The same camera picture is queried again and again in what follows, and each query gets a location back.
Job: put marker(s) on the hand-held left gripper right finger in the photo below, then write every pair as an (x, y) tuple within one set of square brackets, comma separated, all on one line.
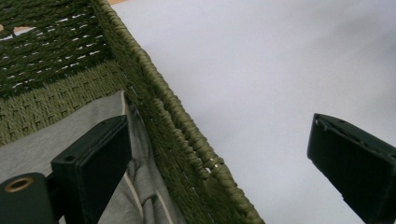
[(355, 174)]

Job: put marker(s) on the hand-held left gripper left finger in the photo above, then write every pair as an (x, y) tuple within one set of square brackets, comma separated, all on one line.
[(93, 171)]

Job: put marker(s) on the green woven basket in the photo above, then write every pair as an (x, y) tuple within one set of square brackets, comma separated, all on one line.
[(149, 102)]

